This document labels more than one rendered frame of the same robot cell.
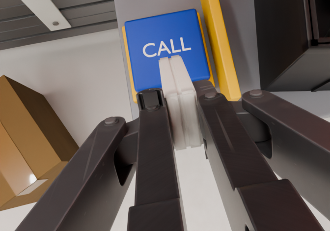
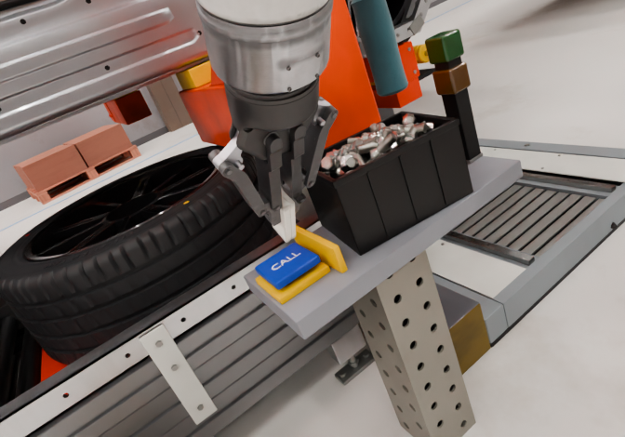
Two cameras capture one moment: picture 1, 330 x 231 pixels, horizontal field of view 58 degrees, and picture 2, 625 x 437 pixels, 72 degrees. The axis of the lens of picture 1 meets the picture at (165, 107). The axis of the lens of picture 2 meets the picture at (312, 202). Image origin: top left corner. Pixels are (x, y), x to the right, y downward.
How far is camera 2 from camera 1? 0.42 m
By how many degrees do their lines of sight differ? 57
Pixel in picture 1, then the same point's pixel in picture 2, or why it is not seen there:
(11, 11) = (156, 404)
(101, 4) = (240, 361)
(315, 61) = (350, 196)
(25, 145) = not seen: outside the picture
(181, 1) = not seen: hidden behind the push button
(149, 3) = not seen: hidden behind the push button
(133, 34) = (262, 267)
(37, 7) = (180, 386)
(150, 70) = (280, 272)
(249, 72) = (348, 254)
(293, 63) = (341, 202)
